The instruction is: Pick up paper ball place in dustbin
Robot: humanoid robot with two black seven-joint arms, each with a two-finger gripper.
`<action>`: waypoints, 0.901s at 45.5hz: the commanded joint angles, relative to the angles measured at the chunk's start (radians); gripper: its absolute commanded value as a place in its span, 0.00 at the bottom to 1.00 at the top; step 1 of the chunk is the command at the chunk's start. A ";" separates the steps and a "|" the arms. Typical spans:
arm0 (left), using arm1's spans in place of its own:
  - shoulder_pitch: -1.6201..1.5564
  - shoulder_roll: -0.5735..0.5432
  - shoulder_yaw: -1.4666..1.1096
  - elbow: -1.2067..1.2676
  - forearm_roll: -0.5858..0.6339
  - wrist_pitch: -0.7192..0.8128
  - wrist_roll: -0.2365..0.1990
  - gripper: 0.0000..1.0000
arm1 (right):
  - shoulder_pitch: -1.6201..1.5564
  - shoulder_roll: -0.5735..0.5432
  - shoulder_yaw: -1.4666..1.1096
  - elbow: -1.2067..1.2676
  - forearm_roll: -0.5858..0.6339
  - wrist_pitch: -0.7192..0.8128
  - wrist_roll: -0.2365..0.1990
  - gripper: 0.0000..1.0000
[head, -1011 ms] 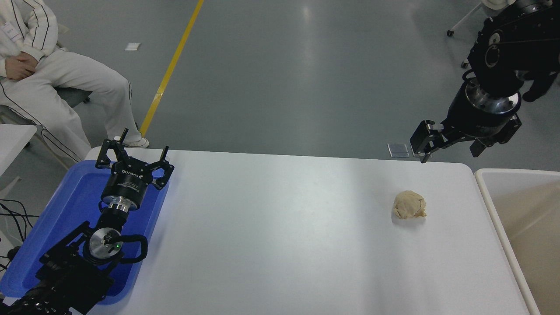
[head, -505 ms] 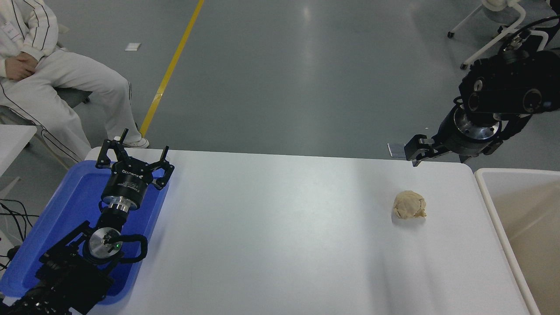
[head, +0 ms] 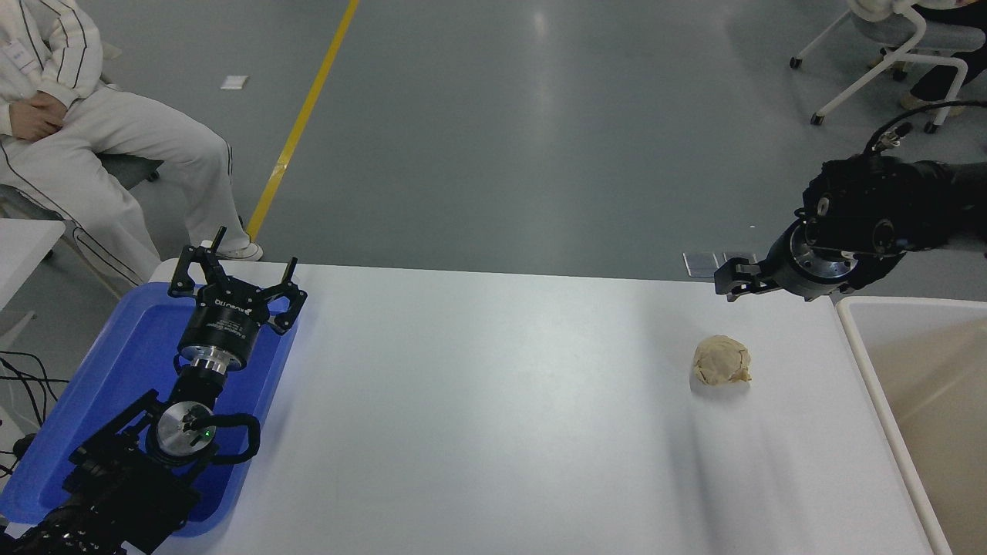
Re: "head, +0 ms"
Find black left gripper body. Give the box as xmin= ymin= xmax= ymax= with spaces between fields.
xmin=178 ymin=286 xmax=271 ymax=364

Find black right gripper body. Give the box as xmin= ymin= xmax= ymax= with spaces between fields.
xmin=766 ymin=222 xmax=810 ymax=300

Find tan paper ball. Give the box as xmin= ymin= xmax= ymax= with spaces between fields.
xmin=690 ymin=335 xmax=753 ymax=386

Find person's hand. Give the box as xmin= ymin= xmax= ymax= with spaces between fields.
xmin=8 ymin=92 xmax=69 ymax=143

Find blue plastic tray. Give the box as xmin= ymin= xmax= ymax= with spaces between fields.
xmin=0 ymin=281 xmax=301 ymax=538

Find grey seat chair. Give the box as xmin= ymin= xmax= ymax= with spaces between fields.
xmin=0 ymin=153 xmax=163 ymax=301

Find seated person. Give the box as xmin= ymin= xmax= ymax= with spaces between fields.
xmin=0 ymin=0 xmax=264 ymax=288

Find small white side table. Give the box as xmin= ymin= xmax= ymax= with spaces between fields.
xmin=0 ymin=218 xmax=66 ymax=348

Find large pale bin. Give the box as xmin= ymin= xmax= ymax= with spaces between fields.
xmin=837 ymin=297 xmax=987 ymax=555

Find person on wheeled chair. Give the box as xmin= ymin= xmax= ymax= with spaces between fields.
xmin=847 ymin=0 xmax=987 ymax=113

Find white wheeled chair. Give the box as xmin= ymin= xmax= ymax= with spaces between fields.
xmin=789 ymin=0 xmax=987 ymax=133

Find black floor cables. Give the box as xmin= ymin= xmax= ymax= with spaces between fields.
xmin=0 ymin=351 xmax=70 ymax=432

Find black cable plug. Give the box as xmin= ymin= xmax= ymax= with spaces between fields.
xmin=0 ymin=433 xmax=36 ymax=476

